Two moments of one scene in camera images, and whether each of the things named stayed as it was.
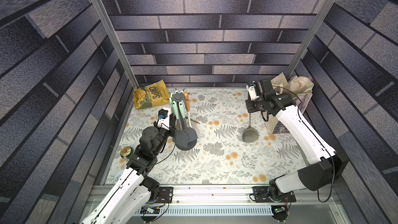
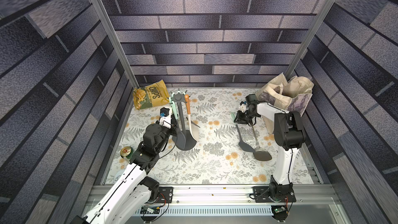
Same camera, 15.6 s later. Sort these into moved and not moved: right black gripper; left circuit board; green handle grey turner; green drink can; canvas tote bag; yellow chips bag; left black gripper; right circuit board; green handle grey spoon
Moved: green handle grey spoon; green handle grey turner; right black gripper
Not moved: yellow chips bag; left black gripper; left circuit board; canvas tote bag; green drink can; right circuit board
